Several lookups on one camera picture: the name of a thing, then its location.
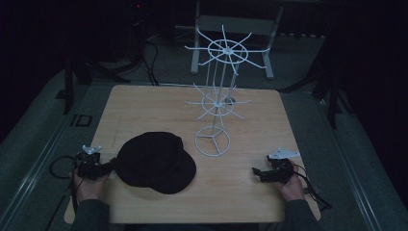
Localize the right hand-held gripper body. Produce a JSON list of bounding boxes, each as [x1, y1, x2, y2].
[[260, 147, 301, 185]]

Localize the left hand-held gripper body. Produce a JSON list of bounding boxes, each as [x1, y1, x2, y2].
[[75, 144, 105, 181]]

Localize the black cap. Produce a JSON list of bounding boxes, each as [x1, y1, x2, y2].
[[114, 131, 197, 195]]

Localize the person's right hand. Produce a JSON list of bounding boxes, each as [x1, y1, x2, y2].
[[276, 168, 306, 203]]

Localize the black metal stand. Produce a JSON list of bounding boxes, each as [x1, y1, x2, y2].
[[282, 62, 354, 130], [62, 52, 132, 116]]

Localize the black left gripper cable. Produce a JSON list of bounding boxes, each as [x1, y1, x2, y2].
[[44, 155, 81, 231]]

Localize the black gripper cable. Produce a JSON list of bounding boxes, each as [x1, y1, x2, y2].
[[44, 155, 81, 231], [292, 163, 333, 212]]

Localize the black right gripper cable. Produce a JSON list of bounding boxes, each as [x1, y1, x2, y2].
[[292, 163, 333, 212]]

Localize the black rectangular floor frame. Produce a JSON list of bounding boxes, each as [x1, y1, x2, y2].
[[69, 113, 94, 128]]

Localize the metal floor rail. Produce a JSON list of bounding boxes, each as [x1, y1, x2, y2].
[[312, 95, 384, 231], [0, 84, 114, 229]]

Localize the white wire display rack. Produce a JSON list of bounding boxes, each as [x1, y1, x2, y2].
[[184, 24, 271, 158]]

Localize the black floor cables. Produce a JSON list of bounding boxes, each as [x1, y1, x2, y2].
[[140, 38, 161, 87]]

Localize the white metal desk frame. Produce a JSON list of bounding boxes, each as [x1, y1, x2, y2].
[[190, 0, 286, 81]]

